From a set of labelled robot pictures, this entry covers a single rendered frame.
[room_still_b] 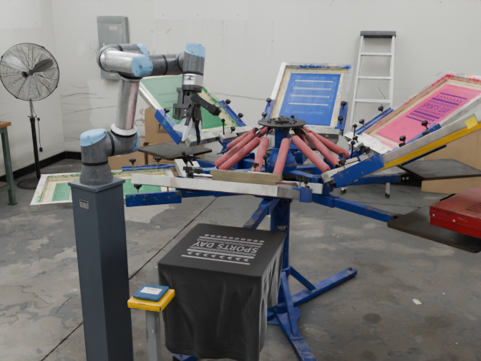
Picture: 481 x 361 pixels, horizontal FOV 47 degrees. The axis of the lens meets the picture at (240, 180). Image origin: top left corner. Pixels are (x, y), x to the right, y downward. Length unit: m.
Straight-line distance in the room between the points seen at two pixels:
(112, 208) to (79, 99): 5.32
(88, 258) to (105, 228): 0.18
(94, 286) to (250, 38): 4.61
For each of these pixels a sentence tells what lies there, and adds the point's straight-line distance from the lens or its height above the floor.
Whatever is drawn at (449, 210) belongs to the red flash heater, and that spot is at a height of 1.10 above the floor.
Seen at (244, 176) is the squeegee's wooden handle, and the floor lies 1.19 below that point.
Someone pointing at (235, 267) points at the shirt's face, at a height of 0.95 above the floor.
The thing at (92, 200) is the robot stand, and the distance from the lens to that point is 2.57.
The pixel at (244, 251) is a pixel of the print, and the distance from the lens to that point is 2.42.
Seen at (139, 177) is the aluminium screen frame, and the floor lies 1.32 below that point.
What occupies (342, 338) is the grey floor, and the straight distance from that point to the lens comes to 3.66.
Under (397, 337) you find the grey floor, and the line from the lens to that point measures 3.74.
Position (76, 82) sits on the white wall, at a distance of 7.85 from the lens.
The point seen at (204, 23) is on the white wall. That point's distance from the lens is 6.98.
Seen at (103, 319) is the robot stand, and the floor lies 0.55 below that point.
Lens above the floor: 1.93
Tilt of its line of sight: 17 degrees down
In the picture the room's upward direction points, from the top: straight up
